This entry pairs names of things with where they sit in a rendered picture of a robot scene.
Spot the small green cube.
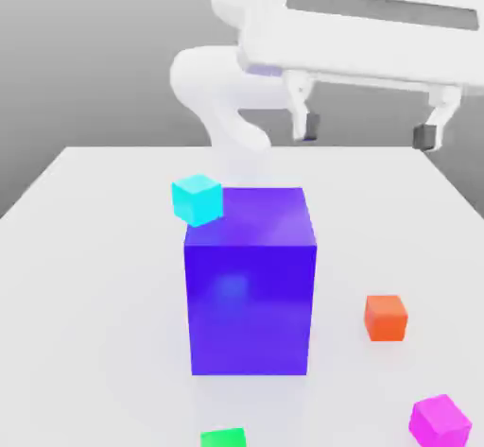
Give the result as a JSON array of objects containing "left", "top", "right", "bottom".
[{"left": 199, "top": 427, "right": 248, "bottom": 447}]

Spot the small cyan cube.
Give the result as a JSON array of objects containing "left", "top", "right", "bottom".
[{"left": 170, "top": 173, "right": 225, "bottom": 228}]

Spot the large blue box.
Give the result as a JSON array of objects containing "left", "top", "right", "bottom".
[{"left": 183, "top": 186, "right": 318, "bottom": 377}]

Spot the small magenta cube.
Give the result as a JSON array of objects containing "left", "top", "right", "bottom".
[{"left": 407, "top": 393, "right": 474, "bottom": 447}]

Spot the small orange cube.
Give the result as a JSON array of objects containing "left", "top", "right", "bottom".
[{"left": 364, "top": 294, "right": 409, "bottom": 343}]

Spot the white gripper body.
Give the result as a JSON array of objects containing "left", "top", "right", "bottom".
[{"left": 236, "top": 0, "right": 484, "bottom": 96}]

